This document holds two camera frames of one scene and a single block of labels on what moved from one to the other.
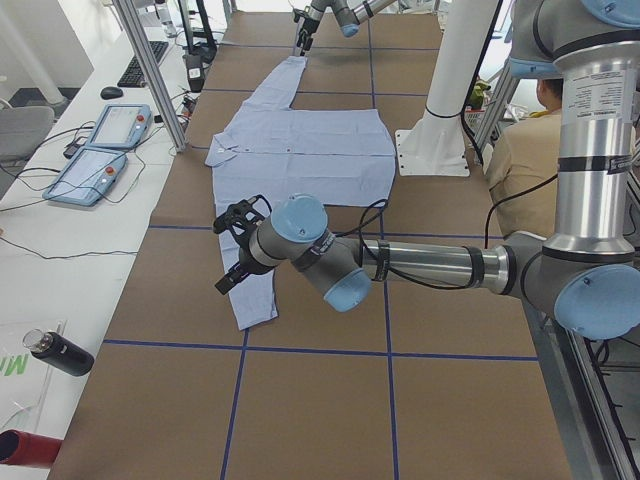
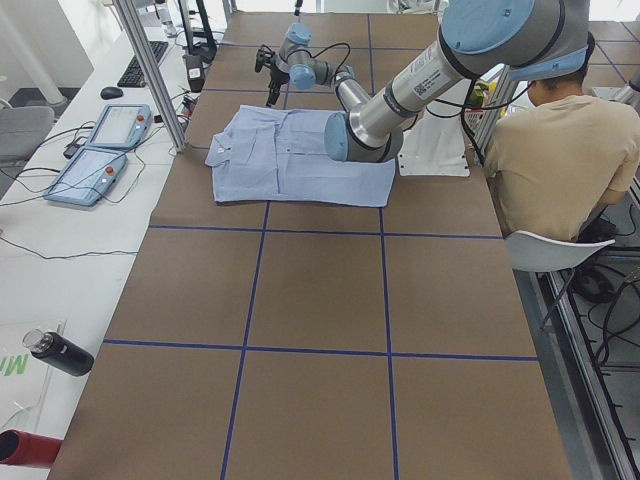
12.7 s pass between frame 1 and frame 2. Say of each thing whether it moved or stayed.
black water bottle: stayed
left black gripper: moved
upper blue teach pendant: stayed
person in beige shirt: stayed
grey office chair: stayed
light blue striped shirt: moved
